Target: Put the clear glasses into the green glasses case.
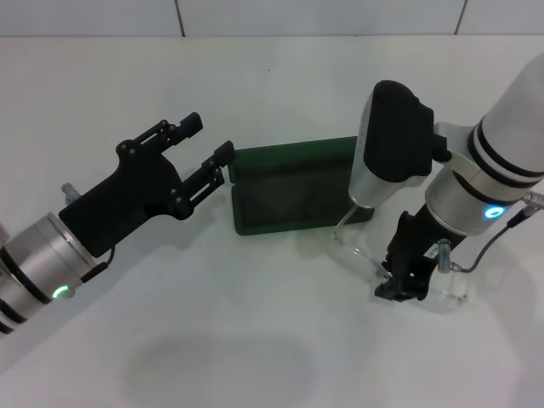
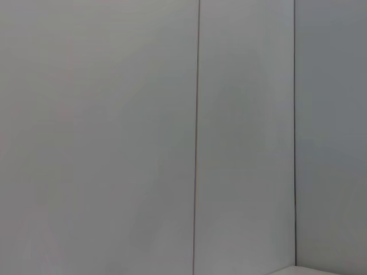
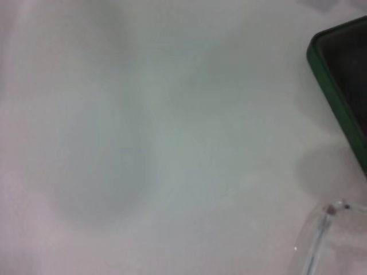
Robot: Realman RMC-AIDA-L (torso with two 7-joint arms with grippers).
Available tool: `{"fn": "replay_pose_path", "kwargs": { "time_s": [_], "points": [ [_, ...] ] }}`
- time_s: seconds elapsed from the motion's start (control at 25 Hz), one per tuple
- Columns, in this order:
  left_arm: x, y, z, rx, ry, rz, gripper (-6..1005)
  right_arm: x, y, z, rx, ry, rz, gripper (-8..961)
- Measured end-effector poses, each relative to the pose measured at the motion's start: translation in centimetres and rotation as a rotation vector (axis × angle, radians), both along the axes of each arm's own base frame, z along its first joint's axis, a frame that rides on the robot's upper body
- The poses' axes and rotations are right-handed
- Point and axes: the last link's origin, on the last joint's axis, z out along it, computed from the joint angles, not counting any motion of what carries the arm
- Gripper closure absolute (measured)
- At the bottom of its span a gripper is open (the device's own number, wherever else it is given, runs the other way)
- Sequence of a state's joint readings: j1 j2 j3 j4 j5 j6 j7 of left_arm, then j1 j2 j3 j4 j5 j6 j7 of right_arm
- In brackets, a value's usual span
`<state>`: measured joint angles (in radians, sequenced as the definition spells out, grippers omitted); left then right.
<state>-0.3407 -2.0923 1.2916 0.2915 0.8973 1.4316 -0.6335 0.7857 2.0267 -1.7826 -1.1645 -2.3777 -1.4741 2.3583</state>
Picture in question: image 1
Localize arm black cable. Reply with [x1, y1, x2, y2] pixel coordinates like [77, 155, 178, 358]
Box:
[80, 246, 116, 284]
[448, 190, 544, 275]

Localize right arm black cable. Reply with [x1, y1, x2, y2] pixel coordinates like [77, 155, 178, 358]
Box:
[448, 190, 544, 275]

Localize clear white glasses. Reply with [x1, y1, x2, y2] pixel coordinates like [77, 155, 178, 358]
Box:
[331, 206, 471, 315]

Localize green glasses case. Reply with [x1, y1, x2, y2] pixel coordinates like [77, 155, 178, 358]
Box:
[228, 135, 375, 237]

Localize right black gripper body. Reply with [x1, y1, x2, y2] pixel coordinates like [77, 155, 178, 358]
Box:
[384, 203, 458, 299]

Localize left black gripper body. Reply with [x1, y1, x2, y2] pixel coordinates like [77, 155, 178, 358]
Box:
[57, 138, 201, 258]

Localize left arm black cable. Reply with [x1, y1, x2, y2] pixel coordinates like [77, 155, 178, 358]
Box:
[80, 246, 116, 284]

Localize right camera mount bracket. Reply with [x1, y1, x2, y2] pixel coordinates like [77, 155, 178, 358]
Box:
[431, 122, 471, 171]

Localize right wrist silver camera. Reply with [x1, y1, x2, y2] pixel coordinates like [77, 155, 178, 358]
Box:
[348, 79, 435, 209]

